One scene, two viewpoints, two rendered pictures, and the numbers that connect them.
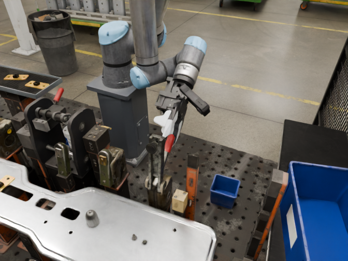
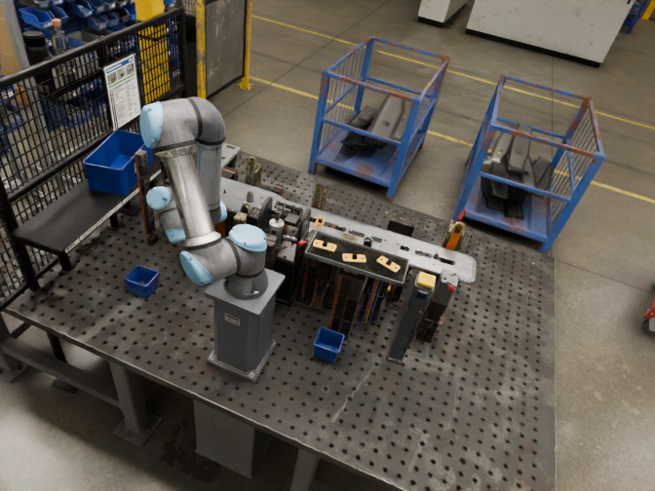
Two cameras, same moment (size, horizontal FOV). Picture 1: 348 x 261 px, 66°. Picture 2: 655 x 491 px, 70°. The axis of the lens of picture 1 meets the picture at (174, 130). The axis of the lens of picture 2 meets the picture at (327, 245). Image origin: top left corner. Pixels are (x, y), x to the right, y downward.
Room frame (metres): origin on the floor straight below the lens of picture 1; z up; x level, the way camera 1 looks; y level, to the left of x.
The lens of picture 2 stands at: (2.17, 0.25, 2.28)
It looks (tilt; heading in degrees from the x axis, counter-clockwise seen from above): 40 degrees down; 168
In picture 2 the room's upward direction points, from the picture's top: 11 degrees clockwise
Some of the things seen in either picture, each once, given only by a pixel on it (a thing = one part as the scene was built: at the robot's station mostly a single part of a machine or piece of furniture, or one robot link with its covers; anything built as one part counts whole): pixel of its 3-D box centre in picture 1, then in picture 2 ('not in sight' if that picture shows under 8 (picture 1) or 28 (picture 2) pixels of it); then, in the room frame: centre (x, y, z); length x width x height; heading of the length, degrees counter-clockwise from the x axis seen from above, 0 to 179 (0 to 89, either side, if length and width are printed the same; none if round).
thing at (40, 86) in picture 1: (37, 84); (325, 244); (0.88, 0.51, 1.17); 0.08 x 0.04 x 0.01; 71
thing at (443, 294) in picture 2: not in sight; (436, 307); (0.91, 1.02, 0.88); 0.11 x 0.10 x 0.36; 158
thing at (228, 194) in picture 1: (223, 192); (142, 283); (0.72, -0.21, 0.74); 0.11 x 0.10 x 0.09; 68
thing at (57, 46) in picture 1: (56, 44); not in sight; (3.36, 1.51, 0.36); 0.54 x 0.50 x 0.73; 154
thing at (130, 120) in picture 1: (125, 117); (244, 321); (1.03, 0.23, 0.90); 0.21 x 0.21 x 0.40; 64
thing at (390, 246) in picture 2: not in sight; (378, 283); (0.81, 0.78, 0.90); 0.13 x 0.10 x 0.41; 158
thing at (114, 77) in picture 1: (118, 69); (247, 273); (1.03, 0.23, 1.15); 0.15 x 0.15 x 0.10
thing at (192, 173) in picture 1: (189, 213); not in sight; (0.47, -0.05, 0.95); 0.03 x 0.01 x 0.50; 68
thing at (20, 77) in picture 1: (15, 76); (354, 256); (0.94, 0.61, 1.17); 0.08 x 0.04 x 0.01; 89
